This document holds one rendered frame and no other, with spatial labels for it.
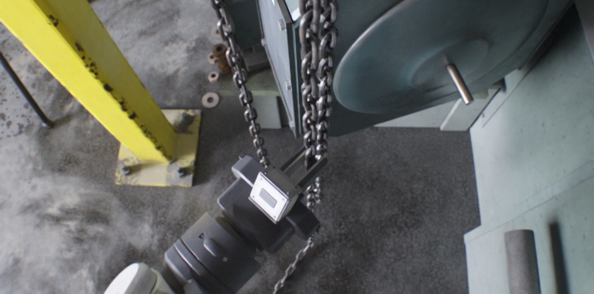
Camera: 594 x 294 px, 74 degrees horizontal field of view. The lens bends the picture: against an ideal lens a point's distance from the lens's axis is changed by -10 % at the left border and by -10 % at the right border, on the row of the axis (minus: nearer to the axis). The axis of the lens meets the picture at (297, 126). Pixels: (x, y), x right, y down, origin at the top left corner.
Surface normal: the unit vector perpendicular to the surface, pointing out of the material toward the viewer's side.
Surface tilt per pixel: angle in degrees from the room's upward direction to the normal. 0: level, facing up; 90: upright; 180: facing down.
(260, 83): 0
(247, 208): 0
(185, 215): 0
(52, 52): 90
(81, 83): 90
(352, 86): 91
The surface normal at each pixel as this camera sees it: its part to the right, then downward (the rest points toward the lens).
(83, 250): -0.04, -0.40
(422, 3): 0.19, 0.80
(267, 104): -0.03, 0.91
